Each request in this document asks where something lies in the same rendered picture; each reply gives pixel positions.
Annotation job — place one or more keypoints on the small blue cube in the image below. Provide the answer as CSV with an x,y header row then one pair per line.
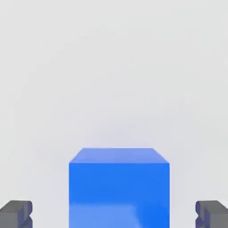
x,y
119,188

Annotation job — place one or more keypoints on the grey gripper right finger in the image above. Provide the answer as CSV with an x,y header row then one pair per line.
x,y
215,215

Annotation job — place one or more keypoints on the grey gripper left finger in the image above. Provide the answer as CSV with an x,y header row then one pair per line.
x,y
12,215

